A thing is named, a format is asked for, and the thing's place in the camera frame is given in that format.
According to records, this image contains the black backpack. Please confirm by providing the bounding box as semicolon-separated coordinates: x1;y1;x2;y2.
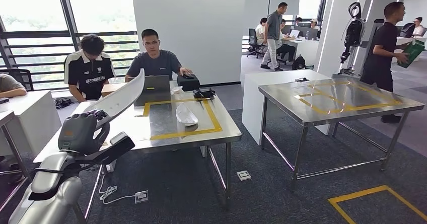
292;55;307;71

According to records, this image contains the white cable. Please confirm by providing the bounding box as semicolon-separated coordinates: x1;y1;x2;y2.
98;174;136;205

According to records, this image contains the white table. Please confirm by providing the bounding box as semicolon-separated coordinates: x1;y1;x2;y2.
241;69;331;146

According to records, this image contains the cardboard box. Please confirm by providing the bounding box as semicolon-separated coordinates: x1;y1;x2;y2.
101;82;129;98

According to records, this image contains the black office chair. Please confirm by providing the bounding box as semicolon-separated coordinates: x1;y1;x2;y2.
0;68;35;92
247;28;266;59

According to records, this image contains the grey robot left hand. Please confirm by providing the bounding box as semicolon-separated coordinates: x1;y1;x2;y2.
58;109;111;156

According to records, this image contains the steel workbench yellow tape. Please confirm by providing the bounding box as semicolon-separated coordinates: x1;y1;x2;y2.
257;76;425;190
33;79;243;224

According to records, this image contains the black hard case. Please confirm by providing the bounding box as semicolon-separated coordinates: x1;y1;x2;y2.
177;73;201;92

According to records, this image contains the yellow floor tape square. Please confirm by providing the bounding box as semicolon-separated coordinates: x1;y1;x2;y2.
328;185;427;224

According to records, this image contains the black cable bundle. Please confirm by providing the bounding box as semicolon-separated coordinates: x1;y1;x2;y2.
53;97;73;110

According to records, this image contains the grey laptop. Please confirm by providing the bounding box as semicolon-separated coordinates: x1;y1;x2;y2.
134;74;172;107

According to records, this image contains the black window railing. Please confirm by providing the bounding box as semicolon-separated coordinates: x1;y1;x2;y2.
0;30;141;92

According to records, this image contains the white office desk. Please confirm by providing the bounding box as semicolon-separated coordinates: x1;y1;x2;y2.
281;37;320;66

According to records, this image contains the person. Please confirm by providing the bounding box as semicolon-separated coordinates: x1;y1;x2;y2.
63;33;116;104
360;1;410;124
276;18;297;63
124;28;193;83
0;73;28;99
260;2;289;72
255;17;267;45
308;18;321;38
412;17;425;37

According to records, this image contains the grey display stand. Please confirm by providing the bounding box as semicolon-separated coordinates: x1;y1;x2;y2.
362;18;384;77

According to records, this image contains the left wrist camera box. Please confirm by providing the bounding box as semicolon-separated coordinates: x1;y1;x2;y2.
88;131;136;165

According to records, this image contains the steel table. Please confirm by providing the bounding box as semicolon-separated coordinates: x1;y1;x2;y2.
0;110;32;213

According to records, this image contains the green box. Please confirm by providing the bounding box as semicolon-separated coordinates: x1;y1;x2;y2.
397;39;426;69

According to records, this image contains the white curved plastic part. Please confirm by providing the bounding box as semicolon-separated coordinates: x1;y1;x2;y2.
83;68;146;126
175;103;199;127

